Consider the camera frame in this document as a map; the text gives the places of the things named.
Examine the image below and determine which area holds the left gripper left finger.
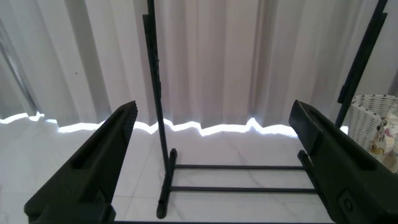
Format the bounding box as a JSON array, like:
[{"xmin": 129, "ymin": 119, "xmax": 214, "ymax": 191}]
[{"xmin": 24, "ymin": 100, "xmax": 139, "ymax": 223}]

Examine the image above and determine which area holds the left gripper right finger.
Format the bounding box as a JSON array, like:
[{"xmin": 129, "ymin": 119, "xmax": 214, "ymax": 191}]
[{"xmin": 288, "ymin": 99, "xmax": 398, "ymax": 223}]

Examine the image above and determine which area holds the cream printed garment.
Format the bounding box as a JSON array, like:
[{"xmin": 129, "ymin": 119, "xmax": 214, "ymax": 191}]
[{"xmin": 368, "ymin": 105, "xmax": 398, "ymax": 174}]

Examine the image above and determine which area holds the white laundry basket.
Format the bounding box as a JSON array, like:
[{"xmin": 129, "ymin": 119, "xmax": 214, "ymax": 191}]
[{"xmin": 343, "ymin": 94, "xmax": 398, "ymax": 175}]

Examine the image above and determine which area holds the black clothes rack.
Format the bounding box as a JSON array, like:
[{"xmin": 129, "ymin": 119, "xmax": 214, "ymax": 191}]
[{"xmin": 142, "ymin": 0, "xmax": 389, "ymax": 219}]

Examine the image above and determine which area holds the white curtain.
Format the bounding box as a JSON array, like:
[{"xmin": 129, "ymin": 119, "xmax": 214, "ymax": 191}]
[{"xmin": 0, "ymin": 0, "xmax": 398, "ymax": 138}]

